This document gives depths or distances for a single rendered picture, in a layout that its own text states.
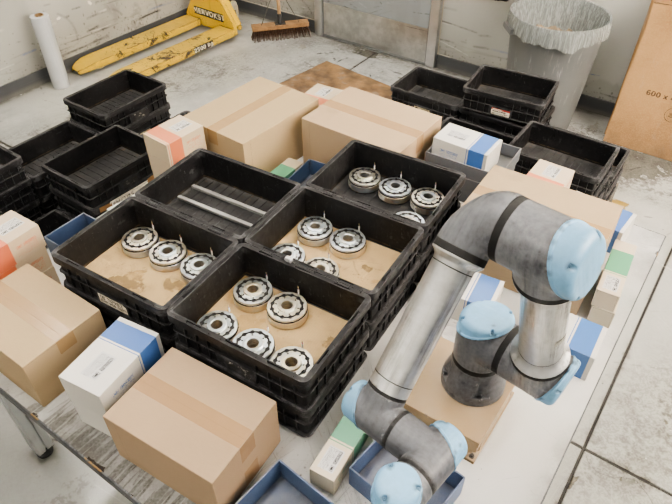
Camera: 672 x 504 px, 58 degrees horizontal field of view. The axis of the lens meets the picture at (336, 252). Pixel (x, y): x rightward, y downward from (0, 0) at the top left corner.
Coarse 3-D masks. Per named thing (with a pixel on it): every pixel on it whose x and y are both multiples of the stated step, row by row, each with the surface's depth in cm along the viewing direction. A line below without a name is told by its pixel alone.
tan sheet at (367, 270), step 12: (288, 240) 178; (312, 252) 174; (324, 252) 174; (372, 252) 174; (384, 252) 174; (396, 252) 174; (348, 264) 170; (360, 264) 170; (372, 264) 170; (384, 264) 170; (348, 276) 167; (360, 276) 167; (372, 276) 167; (372, 288) 163
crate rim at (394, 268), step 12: (300, 192) 179; (312, 192) 180; (324, 192) 179; (288, 204) 175; (348, 204) 175; (384, 216) 170; (420, 228) 166; (420, 240) 166; (276, 252) 159; (408, 252) 160; (300, 264) 156; (396, 264) 156; (336, 276) 152; (384, 276) 152; (360, 288) 149; (384, 288) 152; (372, 300) 149
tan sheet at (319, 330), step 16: (224, 304) 159; (240, 320) 155; (256, 320) 155; (320, 320) 155; (336, 320) 155; (272, 336) 151; (288, 336) 151; (304, 336) 151; (320, 336) 151; (320, 352) 147
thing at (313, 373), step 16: (224, 256) 158; (272, 256) 158; (208, 272) 153; (304, 272) 154; (192, 288) 149; (352, 288) 149; (176, 304) 145; (368, 304) 146; (176, 320) 142; (352, 320) 142; (208, 336) 138; (336, 336) 138; (240, 352) 135; (272, 368) 131; (320, 368) 132; (304, 384) 129
